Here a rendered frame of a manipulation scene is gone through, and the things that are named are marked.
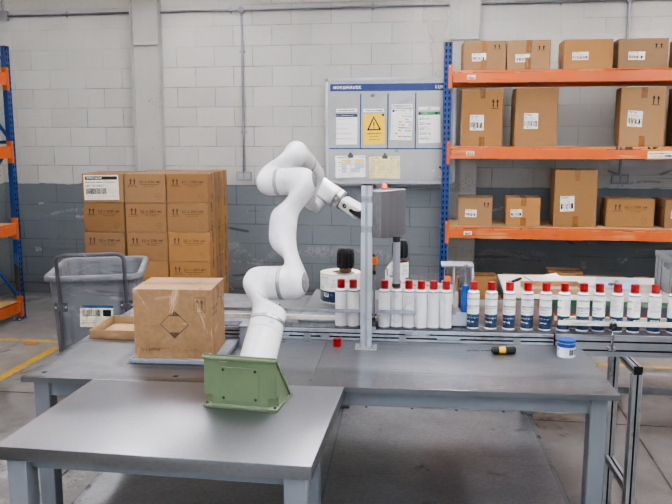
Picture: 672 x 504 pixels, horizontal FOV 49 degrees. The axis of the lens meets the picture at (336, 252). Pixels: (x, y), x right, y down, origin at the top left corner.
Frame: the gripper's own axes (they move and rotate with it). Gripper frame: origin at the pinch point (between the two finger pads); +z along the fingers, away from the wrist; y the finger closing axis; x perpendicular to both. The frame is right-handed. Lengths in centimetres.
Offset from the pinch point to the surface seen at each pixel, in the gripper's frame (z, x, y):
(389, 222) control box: 8.7, -7.0, -11.9
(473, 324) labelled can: 59, 14, 6
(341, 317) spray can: 12.1, 40.7, -7.6
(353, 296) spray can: 11.5, 30.2, -6.2
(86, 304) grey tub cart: -151, 182, 94
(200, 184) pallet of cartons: -188, 126, 251
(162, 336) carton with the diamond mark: -34, 66, -64
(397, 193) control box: 4.4, -17.5, -6.8
